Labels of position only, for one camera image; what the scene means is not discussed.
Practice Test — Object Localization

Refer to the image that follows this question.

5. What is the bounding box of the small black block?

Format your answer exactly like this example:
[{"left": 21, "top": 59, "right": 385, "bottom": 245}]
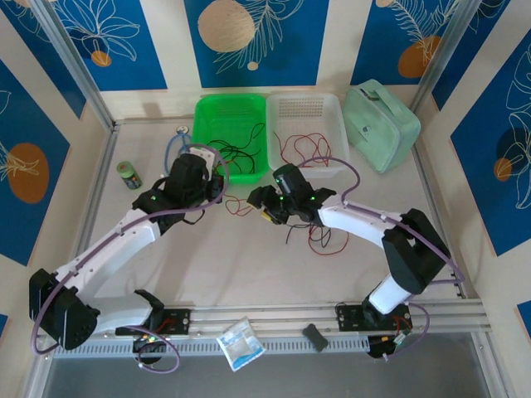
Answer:
[{"left": 301, "top": 323, "right": 329, "bottom": 353}]

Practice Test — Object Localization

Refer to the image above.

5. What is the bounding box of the aluminium side rail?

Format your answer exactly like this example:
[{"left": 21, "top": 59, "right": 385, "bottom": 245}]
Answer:
[
  {"left": 61, "top": 124, "right": 122, "bottom": 308},
  {"left": 412, "top": 118, "right": 472, "bottom": 302}
]

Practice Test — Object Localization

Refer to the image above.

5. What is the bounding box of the white blue plastic packet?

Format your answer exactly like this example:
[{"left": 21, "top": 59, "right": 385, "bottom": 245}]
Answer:
[{"left": 215, "top": 316, "right": 267, "bottom": 372}]

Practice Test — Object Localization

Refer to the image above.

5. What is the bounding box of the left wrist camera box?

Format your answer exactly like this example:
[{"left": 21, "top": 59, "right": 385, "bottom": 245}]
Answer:
[{"left": 184, "top": 147, "right": 217, "bottom": 170}]

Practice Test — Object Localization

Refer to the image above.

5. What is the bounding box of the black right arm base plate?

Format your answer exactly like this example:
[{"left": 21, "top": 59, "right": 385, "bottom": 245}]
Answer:
[{"left": 336, "top": 303, "right": 414, "bottom": 332}]

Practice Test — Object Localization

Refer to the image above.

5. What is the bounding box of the green plastic basket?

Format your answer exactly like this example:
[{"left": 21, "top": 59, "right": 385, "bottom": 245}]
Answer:
[{"left": 189, "top": 94, "right": 270, "bottom": 186}]

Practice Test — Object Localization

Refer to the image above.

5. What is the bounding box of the white plastic basket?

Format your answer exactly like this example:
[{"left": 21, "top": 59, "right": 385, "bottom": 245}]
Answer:
[{"left": 265, "top": 92, "right": 352, "bottom": 180}]

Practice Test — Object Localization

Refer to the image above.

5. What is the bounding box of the aluminium frame rail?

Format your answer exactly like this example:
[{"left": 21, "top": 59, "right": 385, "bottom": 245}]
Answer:
[{"left": 35, "top": 298, "right": 489, "bottom": 340}]

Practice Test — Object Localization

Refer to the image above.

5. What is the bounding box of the aluminium frame post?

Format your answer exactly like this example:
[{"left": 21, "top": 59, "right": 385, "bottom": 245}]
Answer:
[
  {"left": 28, "top": 0, "right": 117, "bottom": 130},
  {"left": 414, "top": 0, "right": 478, "bottom": 120}
]

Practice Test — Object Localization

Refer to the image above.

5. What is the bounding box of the thin red wire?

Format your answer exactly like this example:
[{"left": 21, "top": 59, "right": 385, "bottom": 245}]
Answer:
[
  {"left": 223, "top": 194, "right": 255, "bottom": 217},
  {"left": 272, "top": 130, "right": 291, "bottom": 163},
  {"left": 307, "top": 226, "right": 350, "bottom": 256},
  {"left": 288, "top": 132, "right": 334, "bottom": 169}
]

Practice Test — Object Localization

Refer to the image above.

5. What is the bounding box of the grey slotted cable duct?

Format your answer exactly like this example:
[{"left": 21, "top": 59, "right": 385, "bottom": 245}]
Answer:
[{"left": 52, "top": 334, "right": 371, "bottom": 358}]

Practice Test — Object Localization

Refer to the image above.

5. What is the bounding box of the thin black left gripper cable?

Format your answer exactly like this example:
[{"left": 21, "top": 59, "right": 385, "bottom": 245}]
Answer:
[{"left": 181, "top": 206, "right": 207, "bottom": 226}]

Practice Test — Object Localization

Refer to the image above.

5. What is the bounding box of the small green bottle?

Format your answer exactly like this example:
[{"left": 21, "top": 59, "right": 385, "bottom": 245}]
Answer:
[{"left": 115, "top": 160, "right": 144, "bottom": 191}]

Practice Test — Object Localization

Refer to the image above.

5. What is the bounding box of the thin black wire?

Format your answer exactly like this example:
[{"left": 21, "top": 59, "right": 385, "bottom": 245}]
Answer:
[
  {"left": 215, "top": 148, "right": 257, "bottom": 176},
  {"left": 285, "top": 221, "right": 333, "bottom": 246},
  {"left": 206, "top": 122, "right": 266, "bottom": 153}
]

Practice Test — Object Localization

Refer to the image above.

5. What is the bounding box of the mint green zipper bag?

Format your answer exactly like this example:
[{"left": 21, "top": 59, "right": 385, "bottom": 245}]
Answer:
[{"left": 342, "top": 78, "right": 422, "bottom": 174}]

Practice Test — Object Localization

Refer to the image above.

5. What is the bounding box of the blue stethoscope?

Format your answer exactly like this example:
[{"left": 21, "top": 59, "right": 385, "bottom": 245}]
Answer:
[{"left": 163, "top": 124, "right": 194, "bottom": 175}]

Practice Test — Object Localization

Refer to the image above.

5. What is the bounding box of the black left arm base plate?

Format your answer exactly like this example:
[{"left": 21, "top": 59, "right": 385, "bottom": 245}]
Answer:
[{"left": 114, "top": 308, "right": 192, "bottom": 337}]

